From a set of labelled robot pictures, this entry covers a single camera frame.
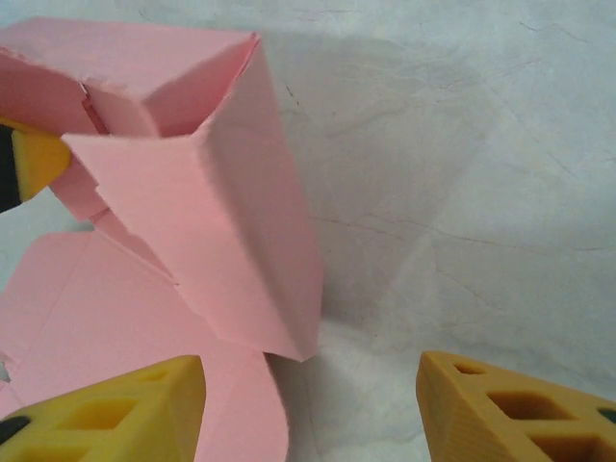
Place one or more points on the pink paper box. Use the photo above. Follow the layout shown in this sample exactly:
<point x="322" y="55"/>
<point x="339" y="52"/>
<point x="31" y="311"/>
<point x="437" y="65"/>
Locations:
<point x="216" y="216"/>

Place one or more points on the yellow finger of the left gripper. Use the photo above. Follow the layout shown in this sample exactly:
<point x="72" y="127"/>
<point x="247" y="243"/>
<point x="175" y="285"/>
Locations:
<point x="33" y="163"/>

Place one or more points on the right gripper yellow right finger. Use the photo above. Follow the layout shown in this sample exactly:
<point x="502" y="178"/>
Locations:
<point x="457" y="409"/>

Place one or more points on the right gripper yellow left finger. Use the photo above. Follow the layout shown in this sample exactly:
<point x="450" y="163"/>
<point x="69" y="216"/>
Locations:
<point x="120" y="423"/>

